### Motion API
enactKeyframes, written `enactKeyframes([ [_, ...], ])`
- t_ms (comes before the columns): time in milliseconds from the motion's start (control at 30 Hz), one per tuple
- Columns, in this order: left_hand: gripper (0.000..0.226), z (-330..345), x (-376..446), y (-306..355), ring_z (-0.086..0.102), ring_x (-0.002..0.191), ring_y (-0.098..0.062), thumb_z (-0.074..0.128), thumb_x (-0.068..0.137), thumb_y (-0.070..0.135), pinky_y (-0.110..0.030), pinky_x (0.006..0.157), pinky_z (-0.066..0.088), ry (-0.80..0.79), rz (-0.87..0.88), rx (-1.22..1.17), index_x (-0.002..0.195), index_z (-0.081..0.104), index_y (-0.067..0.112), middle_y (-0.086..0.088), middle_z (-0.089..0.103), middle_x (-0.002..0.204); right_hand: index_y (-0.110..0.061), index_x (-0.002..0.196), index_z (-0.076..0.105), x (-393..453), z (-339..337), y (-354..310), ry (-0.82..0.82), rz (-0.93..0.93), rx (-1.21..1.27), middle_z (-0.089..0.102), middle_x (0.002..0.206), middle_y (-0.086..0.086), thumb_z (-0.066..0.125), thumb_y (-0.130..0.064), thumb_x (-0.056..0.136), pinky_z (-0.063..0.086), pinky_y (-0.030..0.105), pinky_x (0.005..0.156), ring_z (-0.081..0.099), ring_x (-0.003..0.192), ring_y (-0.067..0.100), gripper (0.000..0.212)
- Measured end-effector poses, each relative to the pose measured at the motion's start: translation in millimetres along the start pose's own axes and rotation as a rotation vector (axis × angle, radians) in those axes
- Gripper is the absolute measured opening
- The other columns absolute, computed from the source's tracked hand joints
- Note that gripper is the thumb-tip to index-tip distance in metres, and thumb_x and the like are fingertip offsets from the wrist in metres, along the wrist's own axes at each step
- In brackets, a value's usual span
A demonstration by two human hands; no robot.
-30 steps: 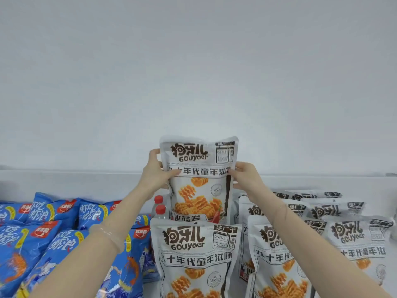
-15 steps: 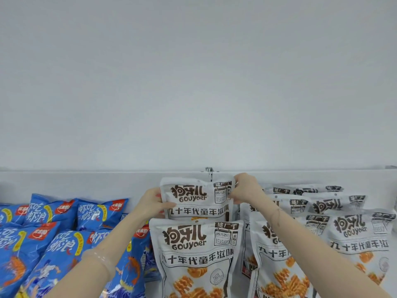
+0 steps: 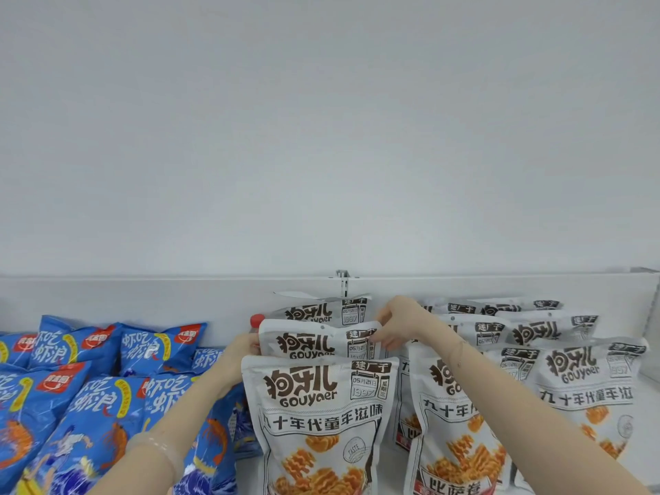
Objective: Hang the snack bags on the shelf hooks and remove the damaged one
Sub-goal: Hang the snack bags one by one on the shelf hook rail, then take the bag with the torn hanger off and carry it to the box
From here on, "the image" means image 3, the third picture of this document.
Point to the person's left hand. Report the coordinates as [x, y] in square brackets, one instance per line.
[234, 363]

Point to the person's right hand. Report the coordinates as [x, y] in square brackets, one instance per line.
[407, 324]

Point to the person's left fingers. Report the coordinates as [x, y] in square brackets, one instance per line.
[248, 342]

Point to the person's right thumb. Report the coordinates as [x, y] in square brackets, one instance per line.
[384, 338]

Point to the white snack packet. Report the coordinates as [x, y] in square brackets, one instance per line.
[314, 341]

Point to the red bottle cap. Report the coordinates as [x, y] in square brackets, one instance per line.
[257, 321]

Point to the rows of white packets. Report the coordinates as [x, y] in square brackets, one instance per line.
[319, 417]

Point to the white shelf back panel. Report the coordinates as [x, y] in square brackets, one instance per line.
[154, 298]

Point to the translucent pink bangle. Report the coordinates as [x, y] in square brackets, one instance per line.
[164, 452]

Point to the pile of blue snack packets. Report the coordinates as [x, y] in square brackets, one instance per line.
[77, 396]

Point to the metal shelf bracket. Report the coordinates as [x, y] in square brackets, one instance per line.
[344, 277]

